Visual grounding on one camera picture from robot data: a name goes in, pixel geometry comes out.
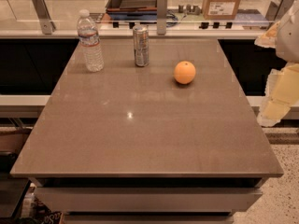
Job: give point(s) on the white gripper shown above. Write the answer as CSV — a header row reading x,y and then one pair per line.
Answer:
x,y
289,39

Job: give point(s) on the clear plastic water bottle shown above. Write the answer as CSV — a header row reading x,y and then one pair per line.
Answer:
x,y
90,41

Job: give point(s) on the brown cardboard box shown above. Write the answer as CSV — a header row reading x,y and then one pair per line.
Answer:
x,y
220,9

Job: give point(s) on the orange fruit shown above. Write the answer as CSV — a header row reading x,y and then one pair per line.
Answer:
x,y
184,72

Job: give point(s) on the silver drink can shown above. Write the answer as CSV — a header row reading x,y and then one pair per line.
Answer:
x,y
141,45

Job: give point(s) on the blue mat under tray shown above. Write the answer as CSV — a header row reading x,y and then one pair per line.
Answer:
x,y
143,18

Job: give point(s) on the grey table drawer cabinet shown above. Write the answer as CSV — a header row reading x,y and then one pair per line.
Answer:
x,y
148,205

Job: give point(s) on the right metal railing bracket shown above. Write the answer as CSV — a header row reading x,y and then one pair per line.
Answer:
x,y
277,9

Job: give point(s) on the metal railing bracket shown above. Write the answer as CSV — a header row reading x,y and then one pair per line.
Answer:
x,y
277,9
46,23
161,16

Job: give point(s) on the middle metal railing bracket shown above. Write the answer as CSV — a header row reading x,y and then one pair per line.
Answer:
x,y
161,16

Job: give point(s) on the left metal railing bracket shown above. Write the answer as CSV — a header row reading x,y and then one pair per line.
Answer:
x,y
46,23

